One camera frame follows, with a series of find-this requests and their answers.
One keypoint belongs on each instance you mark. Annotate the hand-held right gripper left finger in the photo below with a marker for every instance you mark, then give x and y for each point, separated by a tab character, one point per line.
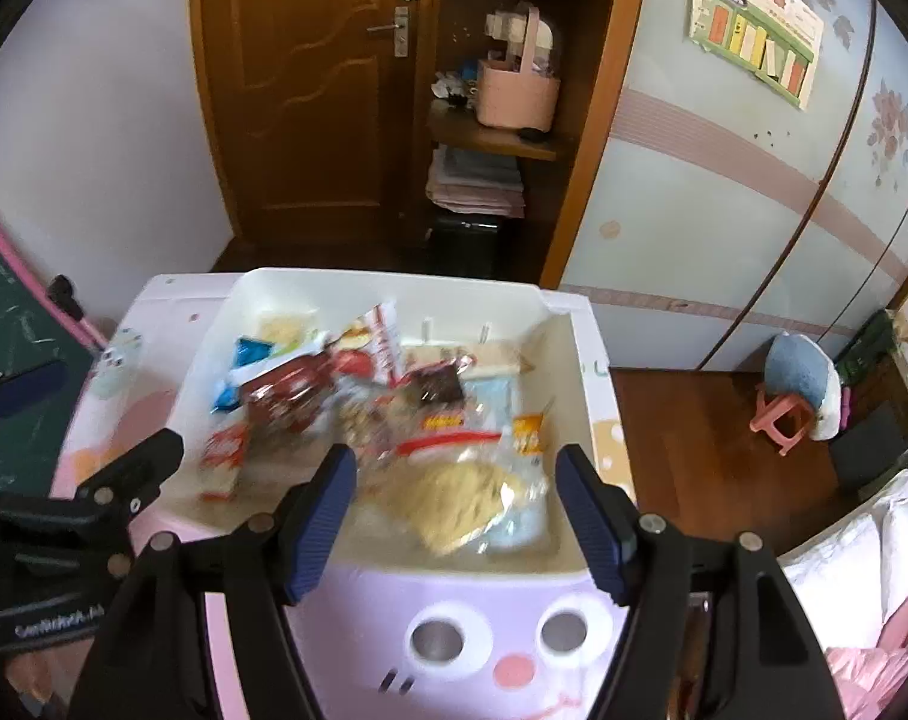
319	525

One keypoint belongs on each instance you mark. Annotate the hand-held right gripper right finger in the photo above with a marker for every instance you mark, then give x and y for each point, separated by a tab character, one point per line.
593	525

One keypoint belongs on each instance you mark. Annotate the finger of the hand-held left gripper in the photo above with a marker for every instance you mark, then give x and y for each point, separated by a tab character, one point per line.
27	386
135	469

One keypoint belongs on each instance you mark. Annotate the red white cookie packet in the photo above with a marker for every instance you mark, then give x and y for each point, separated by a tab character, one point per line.
225	457

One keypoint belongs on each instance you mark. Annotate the orange snack packet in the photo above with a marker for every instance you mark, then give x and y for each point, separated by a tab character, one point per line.
527	435

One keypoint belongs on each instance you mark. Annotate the yellow crisp cake bag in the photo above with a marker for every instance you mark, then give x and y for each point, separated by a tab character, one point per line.
285	330
454	502

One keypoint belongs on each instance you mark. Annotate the red dates packet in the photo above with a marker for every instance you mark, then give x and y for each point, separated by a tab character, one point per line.
289	390

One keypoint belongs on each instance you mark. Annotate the blue silver snack packet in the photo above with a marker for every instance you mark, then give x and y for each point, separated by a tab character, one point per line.
248	352

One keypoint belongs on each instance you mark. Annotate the light blue snack packet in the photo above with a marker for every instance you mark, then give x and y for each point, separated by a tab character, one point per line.
491	397

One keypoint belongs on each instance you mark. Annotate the red round snack packet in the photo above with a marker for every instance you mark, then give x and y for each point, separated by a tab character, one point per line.
356	360

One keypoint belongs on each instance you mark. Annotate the dark brown snack packet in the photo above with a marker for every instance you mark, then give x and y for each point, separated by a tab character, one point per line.
435	382

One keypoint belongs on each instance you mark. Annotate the clear bread packet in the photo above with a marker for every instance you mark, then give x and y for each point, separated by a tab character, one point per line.
491	356

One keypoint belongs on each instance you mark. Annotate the white plastic bin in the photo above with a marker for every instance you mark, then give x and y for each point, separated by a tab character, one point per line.
454	300

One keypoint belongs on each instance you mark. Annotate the pink framed green chalkboard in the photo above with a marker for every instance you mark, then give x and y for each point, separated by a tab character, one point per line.
4	300

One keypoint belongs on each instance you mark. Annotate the cartoon printed table cover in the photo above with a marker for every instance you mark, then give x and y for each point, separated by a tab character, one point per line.
364	607

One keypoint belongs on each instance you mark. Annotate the pink plastic stool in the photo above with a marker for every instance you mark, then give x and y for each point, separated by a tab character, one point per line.
780	412

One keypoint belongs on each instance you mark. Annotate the blue cushion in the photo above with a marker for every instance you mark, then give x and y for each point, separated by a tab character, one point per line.
795	367

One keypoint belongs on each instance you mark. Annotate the white pillow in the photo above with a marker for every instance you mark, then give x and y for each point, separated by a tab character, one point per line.
859	577

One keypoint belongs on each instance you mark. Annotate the dark floor mat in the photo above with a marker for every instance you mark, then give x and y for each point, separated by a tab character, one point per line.
870	450

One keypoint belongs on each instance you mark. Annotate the black box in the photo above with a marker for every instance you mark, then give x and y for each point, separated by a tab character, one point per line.
465	244

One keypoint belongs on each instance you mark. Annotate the dark green bag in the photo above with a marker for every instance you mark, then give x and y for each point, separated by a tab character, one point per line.
870	352

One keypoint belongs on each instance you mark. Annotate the pink cloth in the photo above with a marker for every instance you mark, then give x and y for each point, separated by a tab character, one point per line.
896	660

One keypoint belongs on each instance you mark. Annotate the floral sliding wardrobe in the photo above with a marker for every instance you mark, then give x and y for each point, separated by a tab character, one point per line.
686	202

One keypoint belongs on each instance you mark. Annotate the stack of papers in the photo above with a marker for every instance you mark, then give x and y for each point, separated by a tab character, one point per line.
476	180

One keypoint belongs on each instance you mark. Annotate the brown wooden door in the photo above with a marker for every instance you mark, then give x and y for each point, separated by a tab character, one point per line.
296	127

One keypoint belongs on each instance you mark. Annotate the wooden corner shelf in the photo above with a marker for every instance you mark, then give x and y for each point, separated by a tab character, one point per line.
596	127

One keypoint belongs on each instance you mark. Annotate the pink basket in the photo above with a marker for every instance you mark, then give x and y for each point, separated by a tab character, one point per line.
514	97

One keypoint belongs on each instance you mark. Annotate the small toy figures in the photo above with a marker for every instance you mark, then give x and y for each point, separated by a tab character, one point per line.
454	86

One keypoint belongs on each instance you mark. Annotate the wall poster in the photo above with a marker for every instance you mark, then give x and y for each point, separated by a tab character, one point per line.
754	22

